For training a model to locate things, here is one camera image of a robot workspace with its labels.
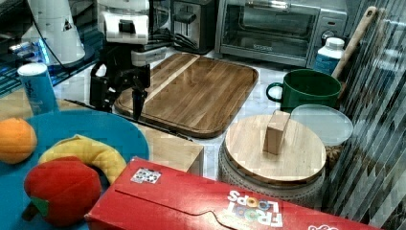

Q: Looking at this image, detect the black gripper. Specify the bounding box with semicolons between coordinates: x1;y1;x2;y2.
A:
90;43;150;120

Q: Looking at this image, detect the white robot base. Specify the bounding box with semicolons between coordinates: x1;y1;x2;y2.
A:
21;0;85;65

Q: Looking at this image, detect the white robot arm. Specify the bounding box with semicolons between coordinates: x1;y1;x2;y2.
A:
90;0;167;120

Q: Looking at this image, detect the blue plate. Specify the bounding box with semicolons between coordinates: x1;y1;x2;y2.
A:
0;109;150;230

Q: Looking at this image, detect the yellow plush banana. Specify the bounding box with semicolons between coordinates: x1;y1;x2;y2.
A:
38;134;126;184

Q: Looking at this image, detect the brown wooden cutting board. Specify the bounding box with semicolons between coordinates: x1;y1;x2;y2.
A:
113;52;259;139

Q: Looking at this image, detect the blue cylindrical can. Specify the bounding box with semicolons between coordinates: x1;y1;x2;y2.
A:
17;63;58;115

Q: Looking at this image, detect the red Froot Loops box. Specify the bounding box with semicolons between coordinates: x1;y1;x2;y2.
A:
85;158;379;230

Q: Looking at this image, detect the silver toaster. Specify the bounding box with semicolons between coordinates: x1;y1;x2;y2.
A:
171;0;216;55

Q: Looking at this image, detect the red plush apple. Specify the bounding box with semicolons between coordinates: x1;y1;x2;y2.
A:
24;156;102;227

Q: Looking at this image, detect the orange plush fruit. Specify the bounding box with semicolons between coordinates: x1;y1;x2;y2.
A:
0;118;37;164

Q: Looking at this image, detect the round wooden lid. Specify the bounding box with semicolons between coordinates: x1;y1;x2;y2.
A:
224;110;327;184

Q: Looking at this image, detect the green mug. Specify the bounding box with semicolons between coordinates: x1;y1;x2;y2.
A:
265;69;342;113

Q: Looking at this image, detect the silver toaster oven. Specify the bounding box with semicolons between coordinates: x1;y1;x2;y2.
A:
214;0;348;68

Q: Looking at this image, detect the white pill bottle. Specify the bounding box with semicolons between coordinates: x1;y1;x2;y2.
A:
313;37;345;75

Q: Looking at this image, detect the white patterned round container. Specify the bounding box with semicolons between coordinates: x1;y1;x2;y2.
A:
217;144;326;208

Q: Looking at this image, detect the black cable bundle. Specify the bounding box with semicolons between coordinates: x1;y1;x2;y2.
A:
147;28;200;52

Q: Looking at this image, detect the wooden utensil handle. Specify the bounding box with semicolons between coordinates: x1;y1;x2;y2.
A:
331;6;377;79

